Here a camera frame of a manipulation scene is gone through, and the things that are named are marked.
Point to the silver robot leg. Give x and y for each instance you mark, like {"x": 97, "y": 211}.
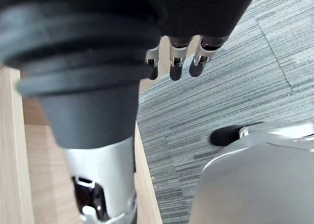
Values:
{"x": 255, "y": 180}

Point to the light wooden cabinet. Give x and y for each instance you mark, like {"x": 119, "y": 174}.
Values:
{"x": 22, "y": 148}

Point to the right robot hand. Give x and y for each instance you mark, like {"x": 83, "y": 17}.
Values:
{"x": 93, "y": 62}

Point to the dark robot foot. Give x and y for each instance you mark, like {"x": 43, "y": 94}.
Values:
{"x": 224, "y": 135}

